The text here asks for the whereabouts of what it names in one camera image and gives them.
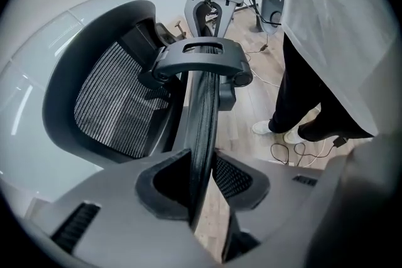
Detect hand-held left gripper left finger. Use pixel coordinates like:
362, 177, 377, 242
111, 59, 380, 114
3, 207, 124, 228
24, 148, 220, 268

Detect black looped cable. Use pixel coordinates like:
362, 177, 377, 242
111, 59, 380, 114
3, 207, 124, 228
269, 142, 339, 167

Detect white shoe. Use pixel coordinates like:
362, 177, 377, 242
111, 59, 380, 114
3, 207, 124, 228
283, 129, 308, 145
252, 119, 273, 136

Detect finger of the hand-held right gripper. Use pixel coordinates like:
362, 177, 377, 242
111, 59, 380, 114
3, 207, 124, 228
184, 0, 209, 39
212, 0, 239, 39

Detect black armrest swivel chair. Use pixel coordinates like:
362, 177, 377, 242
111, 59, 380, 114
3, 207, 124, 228
42, 0, 256, 238

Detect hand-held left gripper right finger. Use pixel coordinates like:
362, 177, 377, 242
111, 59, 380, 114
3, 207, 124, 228
213, 150, 346, 261

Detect person in white shirt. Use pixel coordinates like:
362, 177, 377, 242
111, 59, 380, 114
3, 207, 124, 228
244, 0, 400, 139

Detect person's black trousers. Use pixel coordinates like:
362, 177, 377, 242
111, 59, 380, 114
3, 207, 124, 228
268, 30, 375, 142

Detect black metal frame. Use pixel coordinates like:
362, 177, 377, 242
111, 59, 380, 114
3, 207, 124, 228
232, 0, 263, 33

